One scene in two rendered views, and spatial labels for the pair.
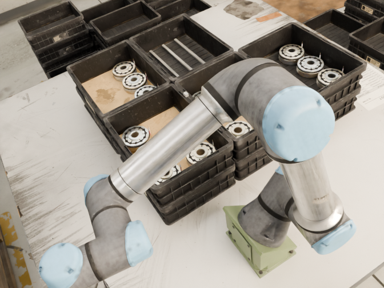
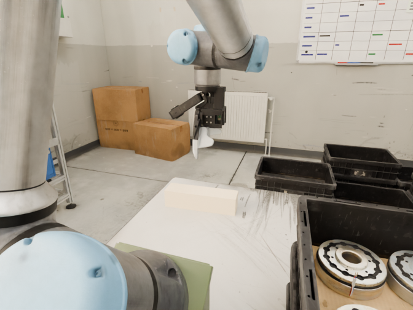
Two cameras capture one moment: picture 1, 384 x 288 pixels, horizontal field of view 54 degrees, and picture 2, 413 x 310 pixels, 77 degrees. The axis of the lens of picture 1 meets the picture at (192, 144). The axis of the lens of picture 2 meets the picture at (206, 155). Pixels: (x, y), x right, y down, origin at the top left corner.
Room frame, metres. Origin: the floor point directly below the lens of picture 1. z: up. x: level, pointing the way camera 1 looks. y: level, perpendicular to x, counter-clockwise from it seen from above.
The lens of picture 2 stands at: (0.81, -0.31, 1.18)
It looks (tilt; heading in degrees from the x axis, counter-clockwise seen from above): 21 degrees down; 131
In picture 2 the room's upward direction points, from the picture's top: straight up
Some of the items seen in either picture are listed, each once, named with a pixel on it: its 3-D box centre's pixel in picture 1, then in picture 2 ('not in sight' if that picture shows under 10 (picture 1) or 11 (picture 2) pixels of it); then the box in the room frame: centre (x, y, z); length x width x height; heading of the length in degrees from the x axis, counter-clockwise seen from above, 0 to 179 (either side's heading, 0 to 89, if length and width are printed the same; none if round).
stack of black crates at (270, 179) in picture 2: not in sight; (289, 203); (0.33, 1.01, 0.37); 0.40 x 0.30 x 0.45; 23
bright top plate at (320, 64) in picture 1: (310, 64); not in sight; (1.18, -0.53, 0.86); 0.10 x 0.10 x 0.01
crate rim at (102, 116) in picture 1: (116, 76); not in sight; (1.27, 0.25, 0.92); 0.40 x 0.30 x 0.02; 24
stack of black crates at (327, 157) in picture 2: not in sight; (352, 183); (0.55, 1.53, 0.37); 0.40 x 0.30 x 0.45; 23
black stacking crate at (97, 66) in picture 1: (119, 86); not in sight; (1.27, 0.25, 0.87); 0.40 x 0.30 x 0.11; 24
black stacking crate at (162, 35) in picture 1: (180, 56); not in sight; (1.39, -0.03, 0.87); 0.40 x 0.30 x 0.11; 24
